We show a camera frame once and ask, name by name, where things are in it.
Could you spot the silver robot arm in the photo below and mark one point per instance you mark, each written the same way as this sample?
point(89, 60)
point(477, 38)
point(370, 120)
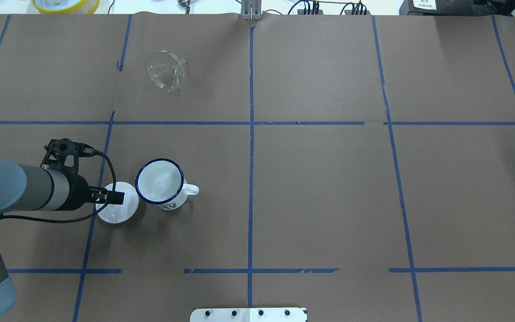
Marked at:
point(52, 193)

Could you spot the yellow tape roll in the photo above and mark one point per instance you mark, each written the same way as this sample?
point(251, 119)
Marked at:
point(66, 6)

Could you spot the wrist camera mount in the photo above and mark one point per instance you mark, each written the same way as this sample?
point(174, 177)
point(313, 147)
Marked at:
point(65, 154)

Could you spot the aluminium frame post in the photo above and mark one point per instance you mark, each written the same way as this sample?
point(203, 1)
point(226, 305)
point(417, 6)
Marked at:
point(251, 10)

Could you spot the white mug lid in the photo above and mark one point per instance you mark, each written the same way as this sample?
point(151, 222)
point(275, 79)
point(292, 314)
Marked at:
point(118, 213)

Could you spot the black computer box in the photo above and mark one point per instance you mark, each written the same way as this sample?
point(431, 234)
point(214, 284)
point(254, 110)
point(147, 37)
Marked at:
point(462, 8)

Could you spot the white camera stand base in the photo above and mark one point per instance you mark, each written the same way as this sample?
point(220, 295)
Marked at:
point(265, 314)

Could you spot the clear glass funnel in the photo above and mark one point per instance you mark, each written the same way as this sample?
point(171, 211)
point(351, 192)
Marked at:
point(166, 70)

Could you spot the white enamel mug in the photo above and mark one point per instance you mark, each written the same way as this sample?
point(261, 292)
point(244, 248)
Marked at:
point(161, 182)

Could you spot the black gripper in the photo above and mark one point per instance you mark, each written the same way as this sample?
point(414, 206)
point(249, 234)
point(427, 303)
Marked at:
point(78, 194)

